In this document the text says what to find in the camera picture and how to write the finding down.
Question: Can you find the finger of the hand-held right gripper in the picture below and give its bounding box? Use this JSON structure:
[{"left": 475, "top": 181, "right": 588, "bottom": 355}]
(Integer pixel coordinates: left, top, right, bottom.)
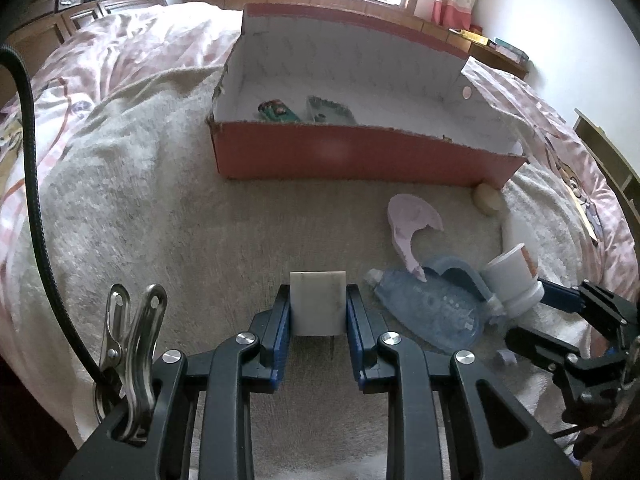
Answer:
[
  {"left": 537, "top": 280, "right": 640, "bottom": 346},
  {"left": 505, "top": 326, "right": 628, "bottom": 426}
]

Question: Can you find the white bottle with orange label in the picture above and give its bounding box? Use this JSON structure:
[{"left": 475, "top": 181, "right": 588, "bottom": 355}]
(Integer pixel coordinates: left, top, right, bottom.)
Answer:
[{"left": 480, "top": 243, "right": 545, "bottom": 318}]

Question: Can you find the teal printed small box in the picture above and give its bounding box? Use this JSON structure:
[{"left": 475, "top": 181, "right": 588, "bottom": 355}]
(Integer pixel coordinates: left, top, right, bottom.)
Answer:
[{"left": 257, "top": 100, "right": 303, "bottom": 123}]

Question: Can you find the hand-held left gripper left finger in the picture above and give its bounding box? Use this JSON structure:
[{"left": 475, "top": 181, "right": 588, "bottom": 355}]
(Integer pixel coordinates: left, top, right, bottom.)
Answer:
[{"left": 60, "top": 285, "right": 293, "bottom": 480}]

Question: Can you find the red cardboard box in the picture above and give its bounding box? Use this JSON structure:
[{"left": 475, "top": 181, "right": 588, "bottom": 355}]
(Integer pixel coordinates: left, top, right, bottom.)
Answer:
[{"left": 206, "top": 2, "right": 530, "bottom": 188}]

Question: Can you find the black braided cable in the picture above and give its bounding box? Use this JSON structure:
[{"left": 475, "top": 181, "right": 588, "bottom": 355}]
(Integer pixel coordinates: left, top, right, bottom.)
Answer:
[{"left": 0, "top": 44, "right": 121, "bottom": 396}]

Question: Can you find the light wooden frame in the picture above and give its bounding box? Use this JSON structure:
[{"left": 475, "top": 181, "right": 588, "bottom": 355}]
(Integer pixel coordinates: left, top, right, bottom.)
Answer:
[{"left": 572, "top": 107, "right": 640, "bottom": 231}]

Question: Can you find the beige fleece blanket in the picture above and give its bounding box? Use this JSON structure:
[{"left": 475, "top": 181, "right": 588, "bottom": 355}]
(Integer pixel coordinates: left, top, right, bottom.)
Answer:
[{"left": 10, "top": 67, "right": 601, "bottom": 480}]

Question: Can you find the pink plastic piece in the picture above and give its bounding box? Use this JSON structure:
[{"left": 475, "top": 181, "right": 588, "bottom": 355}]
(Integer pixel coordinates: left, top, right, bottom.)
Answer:
[{"left": 387, "top": 194, "right": 444, "bottom": 282}]

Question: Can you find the pink printed quilt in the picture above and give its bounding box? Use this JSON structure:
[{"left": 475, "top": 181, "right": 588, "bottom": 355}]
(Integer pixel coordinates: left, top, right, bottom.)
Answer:
[{"left": 0, "top": 0, "right": 633, "bottom": 361}]

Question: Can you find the teal book stack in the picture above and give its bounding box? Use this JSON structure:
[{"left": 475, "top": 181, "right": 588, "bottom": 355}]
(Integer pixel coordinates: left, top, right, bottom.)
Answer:
[{"left": 487, "top": 37, "right": 530, "bottom": 63}]

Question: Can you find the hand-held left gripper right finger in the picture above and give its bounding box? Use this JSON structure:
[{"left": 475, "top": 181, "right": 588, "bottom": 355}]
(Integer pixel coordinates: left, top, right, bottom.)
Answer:
[{"left": 345, "top": 285, "right": 581, "bottom": 480}]

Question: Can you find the white plug charger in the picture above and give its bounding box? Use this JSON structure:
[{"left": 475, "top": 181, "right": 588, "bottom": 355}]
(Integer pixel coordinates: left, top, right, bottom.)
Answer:
[{"left": 290, "top": 270, "right": 347, "bottom": 361}]

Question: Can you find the blue plastic case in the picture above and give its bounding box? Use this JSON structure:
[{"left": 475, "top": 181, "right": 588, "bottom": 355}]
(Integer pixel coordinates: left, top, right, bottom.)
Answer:
[{"left": 365, "top": 255, "right": 496, "bottom": 353}]

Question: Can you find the steel spring clip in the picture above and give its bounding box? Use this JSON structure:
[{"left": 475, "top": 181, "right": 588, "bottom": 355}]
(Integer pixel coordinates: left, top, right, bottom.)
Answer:
[{"left": 94, "top": 284, "right": 168, "bottom": 446}]

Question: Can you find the dark wooden headboard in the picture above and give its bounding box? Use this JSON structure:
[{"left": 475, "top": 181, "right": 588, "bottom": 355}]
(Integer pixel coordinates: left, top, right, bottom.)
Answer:
[{"left": 0, "top": 0, "right": 171, "bottom": 111}]

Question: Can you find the beige round pebble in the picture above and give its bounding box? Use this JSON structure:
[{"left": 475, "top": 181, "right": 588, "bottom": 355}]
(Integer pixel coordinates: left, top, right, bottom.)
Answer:
[{"left": 473, "top": 183, "right": 503, "bottom": 217}]

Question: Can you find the grey plastic cover plate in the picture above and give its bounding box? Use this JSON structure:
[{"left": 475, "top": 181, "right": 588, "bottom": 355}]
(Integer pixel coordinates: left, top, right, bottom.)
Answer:
[{"left": 306, "top": 95, "right": 358, "bottom": 125}]

